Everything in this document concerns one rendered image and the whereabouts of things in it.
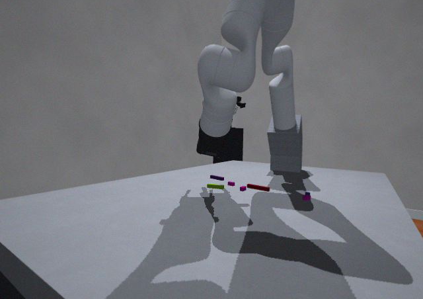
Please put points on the lime green rod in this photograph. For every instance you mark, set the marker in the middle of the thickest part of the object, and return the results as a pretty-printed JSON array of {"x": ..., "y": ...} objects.
[{"x": 215, "y": 186}]

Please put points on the red rod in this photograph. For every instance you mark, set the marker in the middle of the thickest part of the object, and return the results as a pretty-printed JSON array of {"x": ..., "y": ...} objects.
[{"x": 258, "y": 187}]

